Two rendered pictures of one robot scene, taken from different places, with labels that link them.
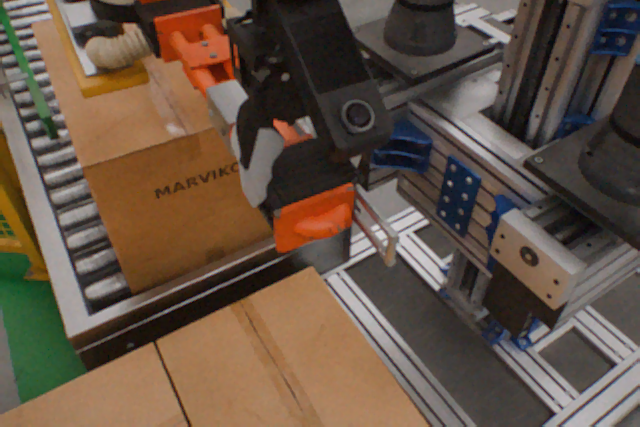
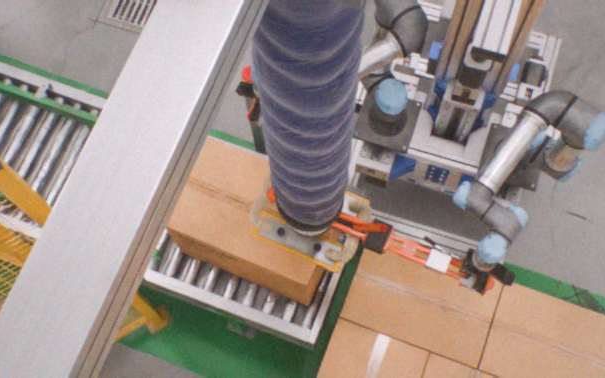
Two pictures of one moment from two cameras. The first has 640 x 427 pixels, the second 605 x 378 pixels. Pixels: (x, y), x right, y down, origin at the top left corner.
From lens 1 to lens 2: 2.41 m
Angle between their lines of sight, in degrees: 32
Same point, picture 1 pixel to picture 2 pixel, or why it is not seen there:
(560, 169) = not seen: hidden behind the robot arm
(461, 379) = (447, 220)
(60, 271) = (272, 321)
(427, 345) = (421, 214)
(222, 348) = (369, 298)
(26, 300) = (169, 343)
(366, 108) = (510, 275)
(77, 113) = (268, 261)
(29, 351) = (206, 364)
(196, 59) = (409, 254)
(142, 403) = (361, 342)
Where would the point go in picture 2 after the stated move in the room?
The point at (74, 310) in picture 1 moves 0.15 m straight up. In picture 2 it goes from (300, 332) to (299, 325)
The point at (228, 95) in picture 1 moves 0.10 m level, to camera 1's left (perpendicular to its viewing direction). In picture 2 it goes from (434, 262) to (411, 281)
